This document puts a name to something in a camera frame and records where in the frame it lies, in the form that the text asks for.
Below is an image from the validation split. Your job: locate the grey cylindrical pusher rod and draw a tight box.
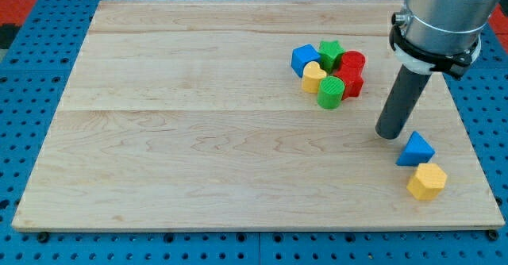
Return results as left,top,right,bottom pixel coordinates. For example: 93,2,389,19
375,65,431,140

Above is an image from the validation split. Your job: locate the blue triangle block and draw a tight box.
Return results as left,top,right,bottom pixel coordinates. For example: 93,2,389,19
396,131,436,167

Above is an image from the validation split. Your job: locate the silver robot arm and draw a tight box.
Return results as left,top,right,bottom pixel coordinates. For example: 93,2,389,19
375,0,500,140

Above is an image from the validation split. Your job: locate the yellow hexagon block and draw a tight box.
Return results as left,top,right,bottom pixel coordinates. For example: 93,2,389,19
406,163,448,201

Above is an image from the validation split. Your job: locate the red star block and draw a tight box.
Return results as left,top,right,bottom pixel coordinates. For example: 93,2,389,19
333,67,364,100

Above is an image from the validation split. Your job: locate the red cylinder block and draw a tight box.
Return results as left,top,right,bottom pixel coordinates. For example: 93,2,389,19
339,50,366,73

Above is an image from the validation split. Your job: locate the green cylinder block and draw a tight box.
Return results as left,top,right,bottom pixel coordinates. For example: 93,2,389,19
317,76,345,109

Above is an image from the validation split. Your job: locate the green star block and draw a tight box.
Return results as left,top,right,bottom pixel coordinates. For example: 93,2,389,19
318,40,345,74

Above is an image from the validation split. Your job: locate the yellow heart block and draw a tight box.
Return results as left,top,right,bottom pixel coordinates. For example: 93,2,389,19
301,61,327,94

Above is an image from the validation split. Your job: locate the blue cube block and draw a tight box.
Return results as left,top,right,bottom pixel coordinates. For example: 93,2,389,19
291,44,321,78

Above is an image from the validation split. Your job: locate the wooden board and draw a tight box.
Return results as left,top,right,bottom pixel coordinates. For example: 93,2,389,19
12,0,505,232

